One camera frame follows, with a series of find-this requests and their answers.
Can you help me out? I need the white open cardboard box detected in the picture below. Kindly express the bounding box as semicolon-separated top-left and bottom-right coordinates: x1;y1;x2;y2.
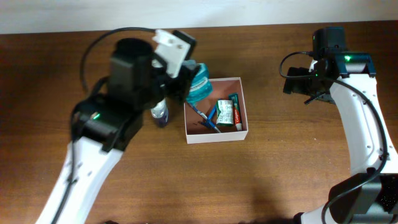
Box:
184;77;249;144

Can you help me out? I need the green and white soap packet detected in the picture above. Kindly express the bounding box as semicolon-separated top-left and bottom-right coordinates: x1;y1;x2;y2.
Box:
216;100;234;126

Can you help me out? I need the Colgate toothpaste tube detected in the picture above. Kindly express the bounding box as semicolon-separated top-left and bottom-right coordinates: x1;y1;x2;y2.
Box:
228;93;243;131

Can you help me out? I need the teal Listerine mouthwash bottle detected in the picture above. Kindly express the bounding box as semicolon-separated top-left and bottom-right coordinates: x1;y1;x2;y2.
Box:
186;63;213;105

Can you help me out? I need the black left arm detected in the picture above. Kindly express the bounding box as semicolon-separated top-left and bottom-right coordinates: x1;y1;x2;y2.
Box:
38;29;200;223

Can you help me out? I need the blue foam soap pump bottle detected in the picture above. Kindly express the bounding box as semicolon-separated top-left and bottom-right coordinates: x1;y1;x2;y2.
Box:
150;98;169;128

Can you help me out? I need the blue Gillette razor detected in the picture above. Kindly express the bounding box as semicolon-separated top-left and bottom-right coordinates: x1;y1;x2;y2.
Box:
200;106;216;129

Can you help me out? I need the blue and white toothbrush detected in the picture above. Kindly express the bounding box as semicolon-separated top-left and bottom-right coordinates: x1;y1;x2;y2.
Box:
188;103;221;133

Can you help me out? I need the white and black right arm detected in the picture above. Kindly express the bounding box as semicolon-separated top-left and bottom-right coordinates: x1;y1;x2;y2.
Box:
280;27;397;224

